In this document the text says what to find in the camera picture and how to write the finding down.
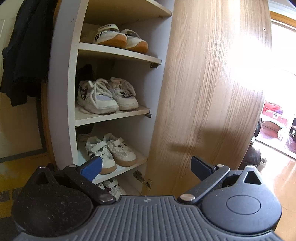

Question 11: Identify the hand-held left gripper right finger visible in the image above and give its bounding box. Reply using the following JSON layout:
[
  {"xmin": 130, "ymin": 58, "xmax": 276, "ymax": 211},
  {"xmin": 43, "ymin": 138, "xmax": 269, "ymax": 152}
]
[{"xmin": 178, "ymin": 156, "xmax": 266, "ymax": 204}]

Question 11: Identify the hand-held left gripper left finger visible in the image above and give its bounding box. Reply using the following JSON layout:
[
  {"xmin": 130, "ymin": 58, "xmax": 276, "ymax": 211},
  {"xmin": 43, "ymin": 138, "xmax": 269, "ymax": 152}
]
[{"xmin": 30, "ymin": 156, "xmax": 115, "ymax": 205}]

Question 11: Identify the white mesh velcro shoe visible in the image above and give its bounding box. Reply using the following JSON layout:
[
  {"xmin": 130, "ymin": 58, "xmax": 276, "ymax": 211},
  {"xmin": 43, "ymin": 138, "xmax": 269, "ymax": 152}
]
[
  {"xmin": 85, "ymin": 136, "xmax": 117, "ymax": 175},
  {"xmin": 103, "ymin": 133, "xmax": 137, "ymax": 167}
]

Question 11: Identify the white lace-up sneaker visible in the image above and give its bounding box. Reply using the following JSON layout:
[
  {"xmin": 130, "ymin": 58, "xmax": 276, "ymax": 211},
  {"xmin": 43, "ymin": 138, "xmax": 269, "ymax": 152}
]
[
  {"xmin": 77, "ymin": 78, "xmax": 119, "ymax": 114},
  {"xmin": 107, "ymin": 77, "xmax": 139, "ymax": 111}
]

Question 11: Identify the white shoe cabinet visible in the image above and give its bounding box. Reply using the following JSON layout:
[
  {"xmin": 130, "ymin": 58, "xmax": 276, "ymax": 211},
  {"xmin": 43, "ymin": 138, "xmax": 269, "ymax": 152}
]
[{"xmin": 47, "ymin": 0, "xmax": 175, "ymax": 202}]

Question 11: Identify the white black-print velcro shoe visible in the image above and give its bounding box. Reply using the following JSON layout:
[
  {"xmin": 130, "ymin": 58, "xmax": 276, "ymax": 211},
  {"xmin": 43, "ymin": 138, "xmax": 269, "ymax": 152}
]
[
  {"xmin": 120, "ymin": 29, "xmax": 149, "ymax": 54},
  {"xmin": 93, "ymin": 24, "xmax": 127, "ymax": 48}
]

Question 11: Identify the black beige shoe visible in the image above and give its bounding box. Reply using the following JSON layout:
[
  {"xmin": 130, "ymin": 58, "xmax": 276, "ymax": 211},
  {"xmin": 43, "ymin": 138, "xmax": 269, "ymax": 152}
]
[{"xmin": 76, "ymin": 123, "xmax": 95, "ymax": 142}]

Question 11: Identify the brown leather sofa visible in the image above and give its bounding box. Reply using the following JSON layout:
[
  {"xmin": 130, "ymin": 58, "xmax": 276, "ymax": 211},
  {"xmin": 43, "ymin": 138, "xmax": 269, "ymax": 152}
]
[{"xmin": 240, "ymin": 116, "xmax": 263, "ymax": 171}]

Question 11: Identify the dark wooden furniture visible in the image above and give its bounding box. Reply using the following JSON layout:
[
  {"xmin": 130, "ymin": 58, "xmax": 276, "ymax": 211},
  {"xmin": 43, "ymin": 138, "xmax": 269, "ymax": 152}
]
[{"xmin": 261, "ymin": 119, "xmax": 288, "ymax": 139}]

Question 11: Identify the wood-grain cabinet door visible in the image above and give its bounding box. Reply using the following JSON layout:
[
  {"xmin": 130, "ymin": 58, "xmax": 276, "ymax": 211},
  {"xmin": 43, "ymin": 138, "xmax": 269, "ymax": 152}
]
[{"xmin": 141, "ymin": 0, "xmax": 273, "ymax": 197}]

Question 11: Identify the red cloth pile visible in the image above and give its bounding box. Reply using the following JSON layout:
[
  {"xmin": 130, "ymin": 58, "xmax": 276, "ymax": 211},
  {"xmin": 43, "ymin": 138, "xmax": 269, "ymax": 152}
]
[{"xmin": 263, "ymin": 101, "xmax": 289, "ymax": 121}]

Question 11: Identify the black hanging jacket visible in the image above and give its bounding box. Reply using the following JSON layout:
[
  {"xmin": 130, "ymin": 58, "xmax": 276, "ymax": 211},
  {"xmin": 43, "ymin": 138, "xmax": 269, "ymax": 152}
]
[{"xmin": 1, "ymin": 0, "xmax": 56, "ymax": 107}]

